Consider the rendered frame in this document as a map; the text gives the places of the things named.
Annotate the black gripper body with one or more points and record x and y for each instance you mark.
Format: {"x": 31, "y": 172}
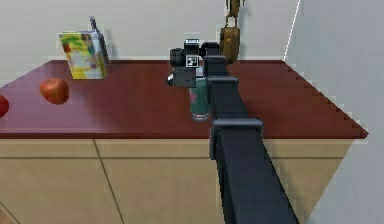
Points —
{"x": 181, "y": 68}

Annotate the green thermos bottle pink flower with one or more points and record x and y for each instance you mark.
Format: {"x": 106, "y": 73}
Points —
{"x": 199, "y": 100}

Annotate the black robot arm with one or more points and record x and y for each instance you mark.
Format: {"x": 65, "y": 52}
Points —
{"x": 240, "y": 160}

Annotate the red-topped beige cupboard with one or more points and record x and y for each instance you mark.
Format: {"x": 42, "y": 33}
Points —
{"x": 133, "y": 133}

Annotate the yellow green carton box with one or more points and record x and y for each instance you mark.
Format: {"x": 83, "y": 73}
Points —
{"x": 85, "y": 55}

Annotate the red apple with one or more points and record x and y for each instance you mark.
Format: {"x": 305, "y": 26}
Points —
{"x": 2, "y": 106}
{"x": 54, "y": 90}

